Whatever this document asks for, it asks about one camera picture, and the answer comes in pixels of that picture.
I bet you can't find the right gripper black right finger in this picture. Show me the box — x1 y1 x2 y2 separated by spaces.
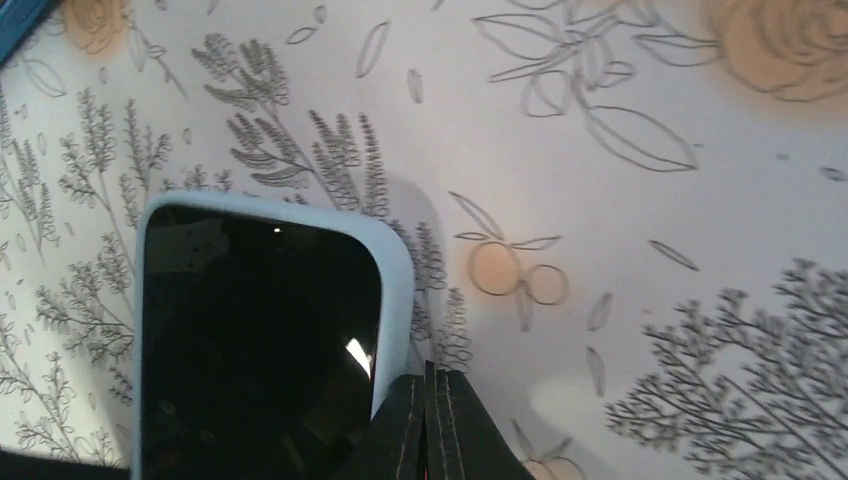
424 362 533 480

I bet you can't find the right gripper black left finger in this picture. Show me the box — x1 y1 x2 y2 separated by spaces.
332 374 426 480

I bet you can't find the dark blue phone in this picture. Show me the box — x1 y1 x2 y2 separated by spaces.
1 0 57 66

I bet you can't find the floral patterned table mat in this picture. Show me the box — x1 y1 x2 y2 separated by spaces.
1 1 847 479

